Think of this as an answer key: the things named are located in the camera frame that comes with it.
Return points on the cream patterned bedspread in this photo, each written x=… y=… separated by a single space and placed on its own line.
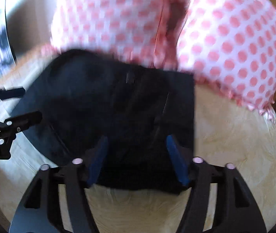
x=223 y=133

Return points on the pink polka dot pillow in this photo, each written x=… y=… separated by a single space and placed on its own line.
x=132 y=31
x=231 y=45

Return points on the black pants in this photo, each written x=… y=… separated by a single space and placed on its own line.
x=133 y=126

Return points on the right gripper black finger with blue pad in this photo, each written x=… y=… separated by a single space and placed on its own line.
x=55 y=200
x=219 y=199

